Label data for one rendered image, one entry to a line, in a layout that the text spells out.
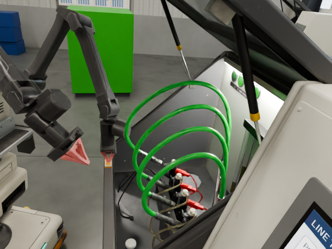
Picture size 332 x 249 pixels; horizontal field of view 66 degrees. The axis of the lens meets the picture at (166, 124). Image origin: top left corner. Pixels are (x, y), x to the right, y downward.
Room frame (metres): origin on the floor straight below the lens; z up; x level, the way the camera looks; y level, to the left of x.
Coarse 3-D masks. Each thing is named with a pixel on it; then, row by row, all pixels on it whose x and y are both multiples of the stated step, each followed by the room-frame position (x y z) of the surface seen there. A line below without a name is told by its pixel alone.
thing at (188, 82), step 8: (168, 88) 0.76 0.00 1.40; (216, 88) 0.80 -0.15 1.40; (152, 96) 0.75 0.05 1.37; (224, 96) 0.81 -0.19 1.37; (144, 104) 0.74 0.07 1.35; (224, 104) 0.81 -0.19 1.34; (136, 112) 0.73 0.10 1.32; (128, 120) 0.73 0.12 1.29; (128, 128) 0.73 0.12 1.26; (128, 136) 0.73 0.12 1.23; (128, 144) 0.73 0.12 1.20
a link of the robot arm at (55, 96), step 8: (56, 88) 0.61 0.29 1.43; (8, 96) 0.59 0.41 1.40; (16, 96) 0.59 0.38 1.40; (40, 96) 0.59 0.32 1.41; (48, 96) 0.58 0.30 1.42; (56, 96) 0.59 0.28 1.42; (64, 96) 0.61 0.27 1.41; (16, 104) 0.58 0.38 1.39; (24, 104) 0.58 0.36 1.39; (32, 104) 0.59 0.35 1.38; (40, 104) 0.58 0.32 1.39; (48, 104) 0.57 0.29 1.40; (56, 104) 0.56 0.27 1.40; (64, 104) 0.58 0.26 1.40; (16, 112) 0.58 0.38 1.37; (24, 112) 0.60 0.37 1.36; (40, 112) 0.57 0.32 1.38; (48, 112) 0.56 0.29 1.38; (56, 112) 0.57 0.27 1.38; (64, 112) 0.58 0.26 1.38; (48, 120) 0.57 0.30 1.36
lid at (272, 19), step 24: (168, 0) 1.05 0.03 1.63; (192, 0) 0.78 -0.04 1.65; (216, 0) 0.43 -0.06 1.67; (240, 0) 0.41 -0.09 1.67; (264, 0) 0.41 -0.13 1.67; (216, 24) 0.88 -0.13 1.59; (264, 24) 0.42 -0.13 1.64; (288, 24) 0.43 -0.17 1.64; (264, 48) 0.65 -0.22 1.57; (288, 48) 0.43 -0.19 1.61; (312, 48) 0.44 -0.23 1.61; (288, 72) 0.61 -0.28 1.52; (312, 72) 0.45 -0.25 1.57
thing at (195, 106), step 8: (200, 104) 0.70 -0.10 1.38; (176, 112) 0.68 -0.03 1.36; (216, 112) 0.71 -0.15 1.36; (160, 120) 0.67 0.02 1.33; (224, 120) 0.72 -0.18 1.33; (152, 128) 0.66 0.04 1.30; (224, 128) 0.73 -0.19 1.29; (144, 136) 0.66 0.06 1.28; (136, 144) 0.66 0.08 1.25; (136, 152) 0.65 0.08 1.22; (136, 160) 0.66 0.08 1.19; (136, 168) 0.65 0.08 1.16; (144, 176) 0.66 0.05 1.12; (160, 184) 0.67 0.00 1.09
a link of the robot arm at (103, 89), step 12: (72, 24) 1.06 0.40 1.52; (84, 36) 1.06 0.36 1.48; (84, 48) 1.05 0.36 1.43; (96, 48) 1.06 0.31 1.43; (96, 60) 1.02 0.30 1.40; (96, 72) 1.00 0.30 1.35; (96, 84) 0.98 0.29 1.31; (108, 84) 0.99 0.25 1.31; (96, 96) 0.95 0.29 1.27; (108, 96) 0.95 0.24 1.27
